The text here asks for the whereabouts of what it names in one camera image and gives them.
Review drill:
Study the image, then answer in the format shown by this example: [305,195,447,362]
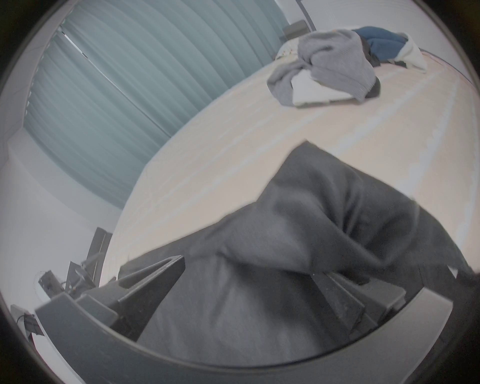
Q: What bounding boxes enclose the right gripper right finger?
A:
[311,273,408,334]

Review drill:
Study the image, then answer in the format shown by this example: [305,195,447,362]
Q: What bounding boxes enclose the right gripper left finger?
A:
[79,255,186,342]

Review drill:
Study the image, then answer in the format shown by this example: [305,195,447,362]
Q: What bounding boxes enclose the black T-shirt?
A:
[118,140,477,366]

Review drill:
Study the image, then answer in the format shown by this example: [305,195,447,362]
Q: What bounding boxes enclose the bed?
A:
[101,0,480,289]

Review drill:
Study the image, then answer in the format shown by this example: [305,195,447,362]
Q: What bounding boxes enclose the pile of clothes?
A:
[267,25,428,107]

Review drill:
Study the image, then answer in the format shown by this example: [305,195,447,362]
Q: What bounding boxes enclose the black chest of drawers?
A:
[84,227,113,263]

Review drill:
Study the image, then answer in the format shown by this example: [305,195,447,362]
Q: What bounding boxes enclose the blue-green curtain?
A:
[62,0,291,137]
[22,35,177,211]

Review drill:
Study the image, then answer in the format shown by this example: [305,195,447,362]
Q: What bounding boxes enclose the white printed pillow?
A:
[275,39,301,61]

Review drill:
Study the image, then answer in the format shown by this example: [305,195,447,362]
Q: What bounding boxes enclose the grey bedside table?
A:
[281,20,312,40]

